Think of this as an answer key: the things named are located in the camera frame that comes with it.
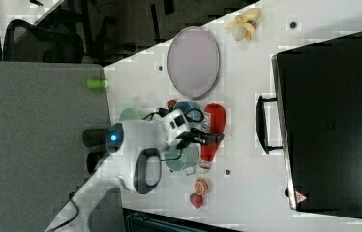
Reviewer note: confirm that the orange slice toy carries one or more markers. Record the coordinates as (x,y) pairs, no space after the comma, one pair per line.
(200,186)

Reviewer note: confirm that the green marker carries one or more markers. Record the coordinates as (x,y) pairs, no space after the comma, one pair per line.
(96,83)

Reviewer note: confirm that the green mug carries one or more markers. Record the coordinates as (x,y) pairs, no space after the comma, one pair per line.
(183,160)

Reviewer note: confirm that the peeled banana toy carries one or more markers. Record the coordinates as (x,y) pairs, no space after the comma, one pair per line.
(243,26)

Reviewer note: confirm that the black office chair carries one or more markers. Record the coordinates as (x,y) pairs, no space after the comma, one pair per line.
(44,43)

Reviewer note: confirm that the small red strawberry toy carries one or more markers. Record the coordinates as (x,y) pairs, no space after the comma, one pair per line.
(171,103)

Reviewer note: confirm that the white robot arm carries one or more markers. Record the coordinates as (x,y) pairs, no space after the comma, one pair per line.
(134,160)

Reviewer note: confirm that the lilac round plate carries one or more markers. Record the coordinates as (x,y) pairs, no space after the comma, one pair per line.
(193,62)

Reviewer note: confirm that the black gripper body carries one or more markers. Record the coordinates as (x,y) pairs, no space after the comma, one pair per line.
(198,136)

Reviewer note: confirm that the blue bowl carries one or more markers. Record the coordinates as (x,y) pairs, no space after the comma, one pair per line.
(192,111)

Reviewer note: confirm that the large red strawberry toy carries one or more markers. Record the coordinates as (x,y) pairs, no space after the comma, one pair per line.
(196,200)

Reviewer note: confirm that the red ketchup bottle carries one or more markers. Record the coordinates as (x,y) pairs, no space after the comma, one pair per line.
(215,127)

